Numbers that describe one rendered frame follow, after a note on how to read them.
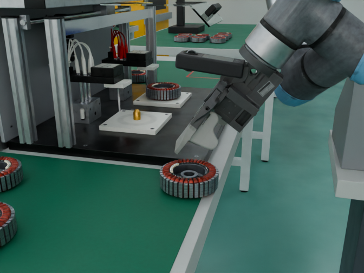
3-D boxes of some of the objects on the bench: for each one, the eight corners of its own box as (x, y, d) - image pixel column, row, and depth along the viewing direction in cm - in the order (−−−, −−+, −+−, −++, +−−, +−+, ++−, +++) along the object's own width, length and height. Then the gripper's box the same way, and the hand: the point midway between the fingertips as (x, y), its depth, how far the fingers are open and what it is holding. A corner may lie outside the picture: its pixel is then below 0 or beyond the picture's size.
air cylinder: (132, 95, 136) (131, 78, 134) (124, 101, 129) (123, 83, 127) (118, 94, 137) (117, 78, 135) (109, 99, 130) (108, 83, 128)
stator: (223, 177, 81) (224, 160, 80) (210, 204, 71) (210, 185, 70) (170, 170, 84) (170, 154, 83) (151, 195, 74) (150, 177, 73)
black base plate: (239, 96, 143) (239, 89, 142) (203, 170, 85) (203, 160, 84) (115, 88, 154) (115, 82, 153) (8, 149, 96) (7, 141, 95)
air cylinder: (102, 116, 114) (100, 97, 112) (89, 124, 107) (88, 104, 105) (85, 114, 115) (83, 96, 113) (72, 122, 108) (70, 102, 106)
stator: (186, 93, 132) (186, 83, 131) (172, 102, 122) (172, 90, 121) (155, 91, 136) (155, 79, 135) (139, 98, 126) (139, 87, 125)
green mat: (258, 65, 200) (258, 64, 200) (245, 95, 145) (245, 94, 144) (84, 57, 222) (84, 57, 222) (15, 80, 166) (15, 80, 166)
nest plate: (191, 96, 135) (191, 92, 134) (180, 108, 121) (180, 104, 120) (148, 93, 138) (148, 89, 138) (132, 104, 124) (132, 101, 124)
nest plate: (171, 117, 113) (171, 112, 112) (155, 135, 99) (155, 130, 98) (121, 113, 116) (121, 109, 116) (98, 130, 102) (98, 125, 102)
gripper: (284, 90, 57) (202, 183, 66) (285, 65, 75) (221, 140, 84) (236, 53, 57) (161, 151, 66) (248, 37, 75) (188, 115, 83)
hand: (182, 136), depth 75 cm, fingers open, 14 cm apart
